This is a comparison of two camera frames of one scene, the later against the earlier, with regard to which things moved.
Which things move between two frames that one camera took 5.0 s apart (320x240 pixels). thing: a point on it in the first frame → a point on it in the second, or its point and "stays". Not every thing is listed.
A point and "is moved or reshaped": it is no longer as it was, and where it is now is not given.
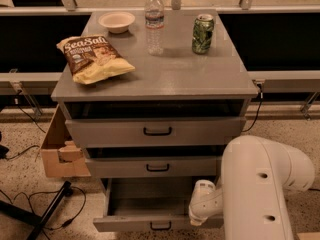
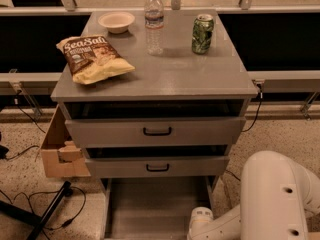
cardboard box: [61, 154] stays
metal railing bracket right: [306, 107] stays
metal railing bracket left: [37, 113] stays
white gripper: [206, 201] → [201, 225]
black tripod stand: [32, 219] stays
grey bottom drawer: [149, 205] is moved or reshaped
